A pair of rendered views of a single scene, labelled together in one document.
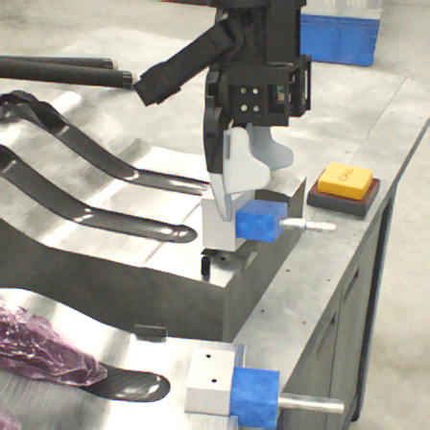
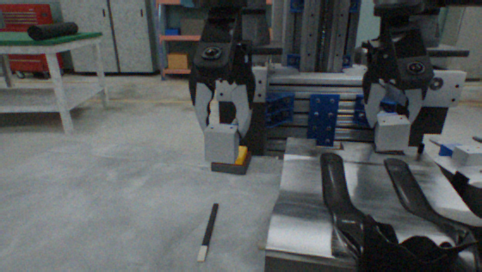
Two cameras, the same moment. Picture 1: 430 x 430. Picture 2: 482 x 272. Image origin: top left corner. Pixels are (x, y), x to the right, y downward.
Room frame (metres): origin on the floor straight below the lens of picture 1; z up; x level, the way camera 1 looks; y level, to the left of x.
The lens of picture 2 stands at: (1.09, 0.44, 1.13)
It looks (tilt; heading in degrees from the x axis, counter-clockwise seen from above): 23 degrees down; 260
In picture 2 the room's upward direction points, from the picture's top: straight up
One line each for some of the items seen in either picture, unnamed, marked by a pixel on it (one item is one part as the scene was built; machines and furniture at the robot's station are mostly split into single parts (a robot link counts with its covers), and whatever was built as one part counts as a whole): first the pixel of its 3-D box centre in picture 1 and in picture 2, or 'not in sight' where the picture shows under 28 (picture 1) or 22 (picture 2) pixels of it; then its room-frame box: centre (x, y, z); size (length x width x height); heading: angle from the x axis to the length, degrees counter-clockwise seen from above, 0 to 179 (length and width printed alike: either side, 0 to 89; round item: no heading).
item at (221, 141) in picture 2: not in sight; (229, 132); (1.02, -0.05, 0.93); 0.13 x 0.05 x 0.05; 68
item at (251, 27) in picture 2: not in sight; (246, 26); (0.89, -0.53, 1.09); 0.15 x 0.15 x 0.10
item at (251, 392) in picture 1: (265, 398); (451, 151); (0.53, -0.05, 0.86); 0.13 x 0.05 x 0.05; 85
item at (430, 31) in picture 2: not in sight; (413, 27); (0.42, -0.39, 1.09); 0.15 x 0.15 x 0.10
